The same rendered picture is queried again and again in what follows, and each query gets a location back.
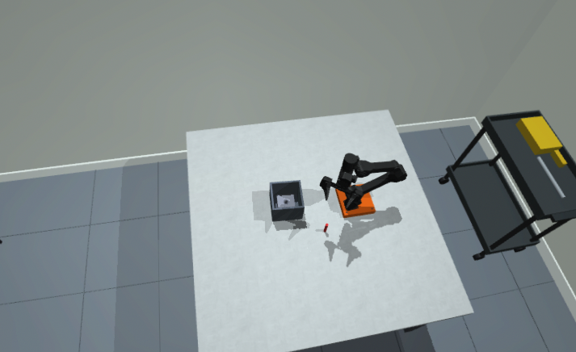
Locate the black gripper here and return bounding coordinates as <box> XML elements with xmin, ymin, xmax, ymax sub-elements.
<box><xmin>319</xmin><ymin>176</ymin><xmax>363</xmax><ymax>209</ymax></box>

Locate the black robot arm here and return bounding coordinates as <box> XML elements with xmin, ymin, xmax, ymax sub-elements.
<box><xmin>338</xmin><ymin>153</ymin><xmax>407</xmax><ymax>211</ymax></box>

